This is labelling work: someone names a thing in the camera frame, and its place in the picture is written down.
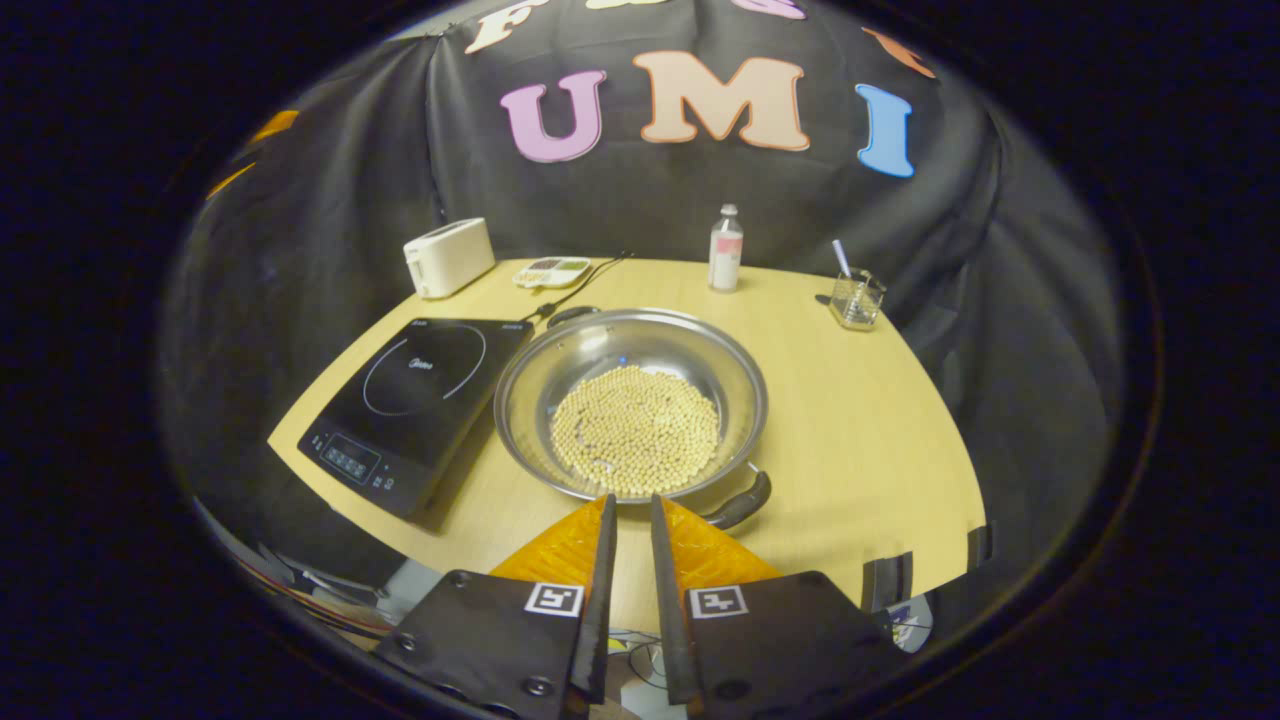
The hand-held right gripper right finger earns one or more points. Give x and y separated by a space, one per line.
672 610

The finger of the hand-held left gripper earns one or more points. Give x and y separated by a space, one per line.
275 125
232 178

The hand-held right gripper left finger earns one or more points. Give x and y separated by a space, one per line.
600 600

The pile of yellow soybeans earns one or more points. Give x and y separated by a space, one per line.
635 430

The stainless steel pot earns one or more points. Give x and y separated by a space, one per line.
600 360

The black induction cooktop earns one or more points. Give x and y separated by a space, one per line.
400 400

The white toaster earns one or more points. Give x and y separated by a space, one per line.
450 258

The white divided dish with beans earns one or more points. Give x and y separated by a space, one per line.
555 272

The small clear bottle pink label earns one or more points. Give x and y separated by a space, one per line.
725 255

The white straw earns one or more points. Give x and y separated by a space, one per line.
842 258

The black table edge bracket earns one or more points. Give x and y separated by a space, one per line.
979 545

